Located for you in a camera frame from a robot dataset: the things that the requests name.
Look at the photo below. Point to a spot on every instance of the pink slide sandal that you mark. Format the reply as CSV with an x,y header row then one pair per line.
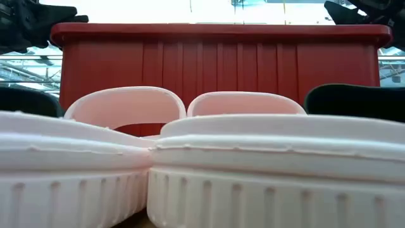
x,y
63,152
269,158

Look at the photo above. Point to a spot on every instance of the black slide sandal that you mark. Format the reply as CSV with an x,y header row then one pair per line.
x,y
28,103
357,103

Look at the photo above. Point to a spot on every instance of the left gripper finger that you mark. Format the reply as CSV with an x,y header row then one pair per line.
x,y
53,17
31,40

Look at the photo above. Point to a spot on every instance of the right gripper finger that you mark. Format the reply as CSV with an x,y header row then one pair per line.
x,y
399,36
343,16

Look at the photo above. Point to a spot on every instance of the red plastic bin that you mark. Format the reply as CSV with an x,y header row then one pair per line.
x,y
221,63

